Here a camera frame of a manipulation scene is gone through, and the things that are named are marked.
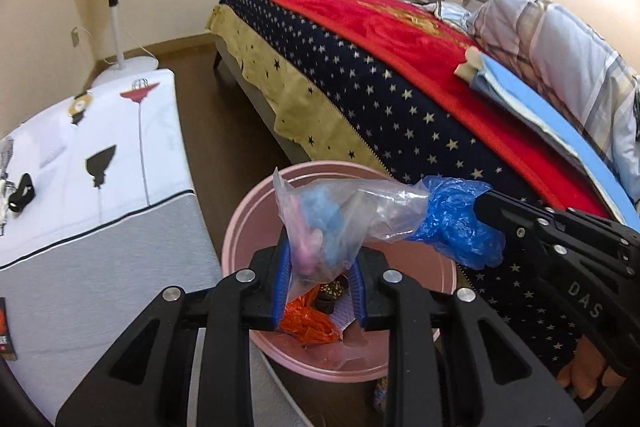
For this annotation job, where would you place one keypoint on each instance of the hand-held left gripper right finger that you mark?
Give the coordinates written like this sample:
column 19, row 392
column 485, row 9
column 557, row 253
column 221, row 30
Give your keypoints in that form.
column 359, row 302

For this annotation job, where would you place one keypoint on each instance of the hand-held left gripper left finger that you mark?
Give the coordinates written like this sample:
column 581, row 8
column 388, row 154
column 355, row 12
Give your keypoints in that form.
column 281, row 287

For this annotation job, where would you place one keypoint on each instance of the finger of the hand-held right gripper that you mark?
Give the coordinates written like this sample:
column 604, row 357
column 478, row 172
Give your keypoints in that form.
column 550, row 214
column 540, row 249

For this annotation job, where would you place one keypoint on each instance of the orange plastic bag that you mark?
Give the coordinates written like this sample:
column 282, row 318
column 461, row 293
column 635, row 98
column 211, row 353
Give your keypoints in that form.
column 305, row 322

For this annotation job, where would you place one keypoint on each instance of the pink plastic bin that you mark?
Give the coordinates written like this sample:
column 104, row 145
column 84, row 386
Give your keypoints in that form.
column 255, row 227

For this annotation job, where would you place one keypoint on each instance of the blue plastic bag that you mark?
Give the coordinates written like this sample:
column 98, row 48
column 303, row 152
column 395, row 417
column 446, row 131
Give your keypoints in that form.
column 450, row 227

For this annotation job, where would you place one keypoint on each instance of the clear plastic bag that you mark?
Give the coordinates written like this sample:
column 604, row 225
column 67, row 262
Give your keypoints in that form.
column 350, row 207

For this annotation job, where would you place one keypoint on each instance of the person's right hand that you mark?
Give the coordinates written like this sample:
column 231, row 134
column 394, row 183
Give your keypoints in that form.
column 585, row 372

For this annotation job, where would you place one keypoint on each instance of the lilac ridged paper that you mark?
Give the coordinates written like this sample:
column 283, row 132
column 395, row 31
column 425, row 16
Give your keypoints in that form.
column 345, row 316

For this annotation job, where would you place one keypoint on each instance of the dark brown food scrap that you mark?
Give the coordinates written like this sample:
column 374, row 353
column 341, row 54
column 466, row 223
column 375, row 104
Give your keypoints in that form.
column 332, row 292

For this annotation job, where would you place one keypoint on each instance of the colourful patterned cloth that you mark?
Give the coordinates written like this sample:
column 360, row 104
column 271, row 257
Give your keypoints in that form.
column 381, row 394

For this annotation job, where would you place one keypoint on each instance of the blue folded bedding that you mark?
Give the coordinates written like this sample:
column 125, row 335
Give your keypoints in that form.
column 540, row 117

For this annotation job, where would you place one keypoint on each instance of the plaid quilt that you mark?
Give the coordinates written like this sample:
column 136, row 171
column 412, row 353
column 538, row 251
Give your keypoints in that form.
column 560, row 52

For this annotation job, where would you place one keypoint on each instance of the cream foam pad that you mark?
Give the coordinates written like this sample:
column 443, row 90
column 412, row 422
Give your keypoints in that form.
column 470, row 67

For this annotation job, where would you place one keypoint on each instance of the white printed table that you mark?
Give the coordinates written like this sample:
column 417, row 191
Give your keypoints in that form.
column 100, row 257

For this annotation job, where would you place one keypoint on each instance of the yellow bed skirt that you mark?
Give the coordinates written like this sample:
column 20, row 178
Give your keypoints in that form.
column 290, row 97

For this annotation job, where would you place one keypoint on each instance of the bed with star blanket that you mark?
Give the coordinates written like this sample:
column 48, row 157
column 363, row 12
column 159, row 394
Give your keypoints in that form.
column 375, row 107

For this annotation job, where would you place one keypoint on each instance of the light blue shirt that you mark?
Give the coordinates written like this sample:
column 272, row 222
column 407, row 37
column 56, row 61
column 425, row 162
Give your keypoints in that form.
column 450, row 12

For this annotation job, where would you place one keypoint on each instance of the bed with red blanket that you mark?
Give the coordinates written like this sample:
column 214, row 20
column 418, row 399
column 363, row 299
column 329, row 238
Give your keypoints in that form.
column 400, row 37

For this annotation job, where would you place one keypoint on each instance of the black clip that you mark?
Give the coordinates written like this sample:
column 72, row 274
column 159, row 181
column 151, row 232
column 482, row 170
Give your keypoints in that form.
column 22, row 197

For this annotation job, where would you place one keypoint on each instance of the dark snack packet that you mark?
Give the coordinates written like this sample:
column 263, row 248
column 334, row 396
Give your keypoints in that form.
column 6, row 332

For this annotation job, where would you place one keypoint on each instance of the grey striped object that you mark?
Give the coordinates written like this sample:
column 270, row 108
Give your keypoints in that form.
column 6, row 157

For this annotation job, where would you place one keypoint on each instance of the wall outlet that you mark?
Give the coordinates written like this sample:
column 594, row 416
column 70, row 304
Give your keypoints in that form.
column 75, row 38

